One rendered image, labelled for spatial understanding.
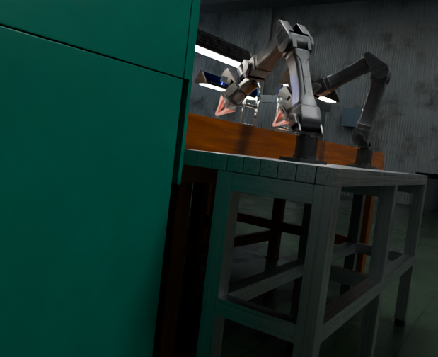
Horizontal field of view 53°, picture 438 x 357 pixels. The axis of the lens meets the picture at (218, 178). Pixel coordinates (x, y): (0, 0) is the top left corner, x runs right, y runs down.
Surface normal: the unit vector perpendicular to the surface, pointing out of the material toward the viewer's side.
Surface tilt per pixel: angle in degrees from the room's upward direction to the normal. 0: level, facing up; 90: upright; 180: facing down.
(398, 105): 90
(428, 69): 90
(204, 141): 90
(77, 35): 90
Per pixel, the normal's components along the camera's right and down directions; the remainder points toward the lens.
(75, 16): 0.79, 0.14
